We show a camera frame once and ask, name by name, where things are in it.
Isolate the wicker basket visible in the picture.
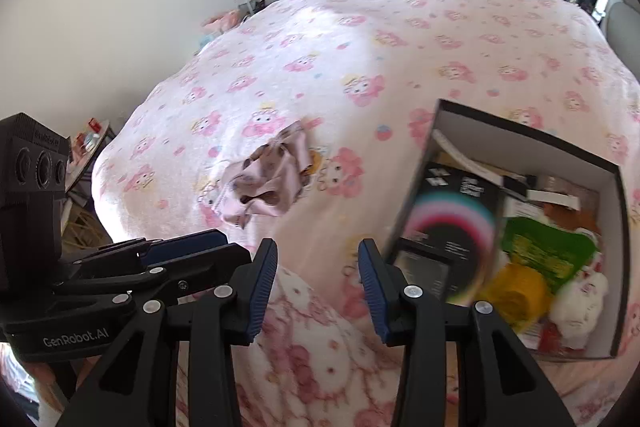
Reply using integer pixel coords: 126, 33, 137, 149
62, 204, 113, 248

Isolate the small side table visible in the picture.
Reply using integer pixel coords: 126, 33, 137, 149
65, 119, 118, 198

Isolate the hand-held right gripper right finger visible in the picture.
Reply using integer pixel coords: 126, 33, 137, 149
357, 238, 576, 427

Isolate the pink cartoon print blanket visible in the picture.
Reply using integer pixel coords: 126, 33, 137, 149
92, 0, 640, 427

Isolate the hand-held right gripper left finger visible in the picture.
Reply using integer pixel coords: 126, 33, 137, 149
57, 237, 279, 427

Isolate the pink cat print fleece blanket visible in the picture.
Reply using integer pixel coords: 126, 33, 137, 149
175, 264, 501, 427

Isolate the black cardboard box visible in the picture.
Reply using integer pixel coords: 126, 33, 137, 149
387, 99, 628, 360

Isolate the pink printed cloth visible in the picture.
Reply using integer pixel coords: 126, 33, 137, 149
220, 121, 313, 229

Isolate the red small packet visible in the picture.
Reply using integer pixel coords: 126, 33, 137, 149
537, 322, 568, 353

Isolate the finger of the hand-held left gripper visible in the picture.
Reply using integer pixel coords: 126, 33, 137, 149
65, 229, 229, 280
50, 243, 252, 308

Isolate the black rainbow print package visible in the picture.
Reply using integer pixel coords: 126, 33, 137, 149
390, 159, 503, 308

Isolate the grey padded headboard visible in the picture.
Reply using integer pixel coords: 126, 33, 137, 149
600, 0, 640, 82

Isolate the yellow soft item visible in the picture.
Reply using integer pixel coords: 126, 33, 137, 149
475, 264, 553, 335

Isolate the green packet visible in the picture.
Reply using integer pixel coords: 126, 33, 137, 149
500, 217, 601, 293

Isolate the white plush toy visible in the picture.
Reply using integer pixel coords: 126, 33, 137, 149
550, 257, 610, 350

